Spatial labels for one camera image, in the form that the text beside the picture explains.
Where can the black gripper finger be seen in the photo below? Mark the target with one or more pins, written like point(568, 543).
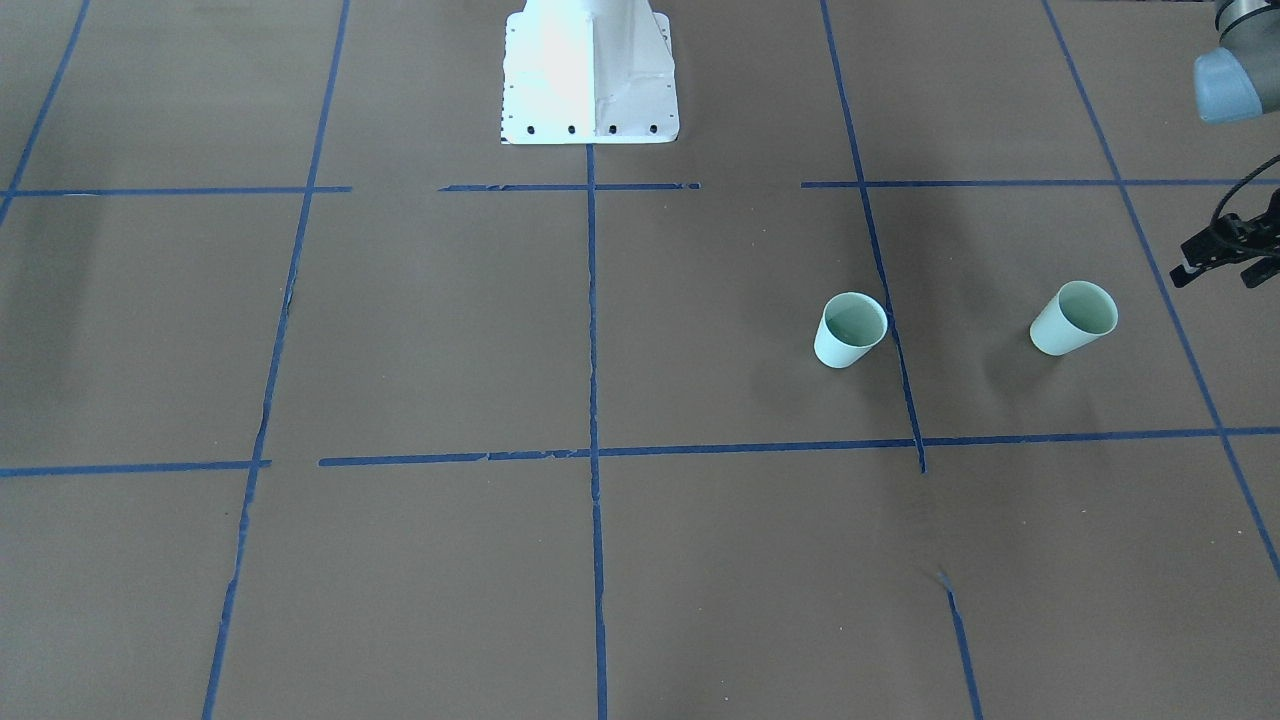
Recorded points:
point(1198, 254)
point(1258, 273)

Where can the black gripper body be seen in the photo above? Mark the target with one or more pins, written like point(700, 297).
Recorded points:
point(1219, 249)

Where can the pale green cup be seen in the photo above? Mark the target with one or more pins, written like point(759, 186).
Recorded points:
point(1078, 314)
point(851, 324)

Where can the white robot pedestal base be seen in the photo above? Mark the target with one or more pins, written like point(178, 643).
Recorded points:
point(588, 72)

